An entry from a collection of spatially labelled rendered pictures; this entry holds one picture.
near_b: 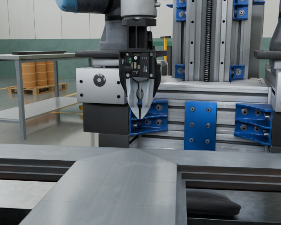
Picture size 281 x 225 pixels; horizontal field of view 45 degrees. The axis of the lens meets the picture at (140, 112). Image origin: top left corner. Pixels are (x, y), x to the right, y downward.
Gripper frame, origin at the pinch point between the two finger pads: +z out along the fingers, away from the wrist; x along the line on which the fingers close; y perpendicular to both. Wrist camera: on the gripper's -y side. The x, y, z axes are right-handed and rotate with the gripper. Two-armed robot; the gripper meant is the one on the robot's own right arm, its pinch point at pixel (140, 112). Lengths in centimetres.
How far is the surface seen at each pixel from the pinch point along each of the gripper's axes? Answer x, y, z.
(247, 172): 20.4, 18.0, 6.6
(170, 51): -13, -717, -4
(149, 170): 3.9, 21.2, 5.6
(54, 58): -152, -355, 0
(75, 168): -8.6, 21.5, 5.6
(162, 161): 5.7, 16.5, 5.6
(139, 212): 3.9, 35.9, 5.6
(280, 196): 34.4, -8.9, 22.5
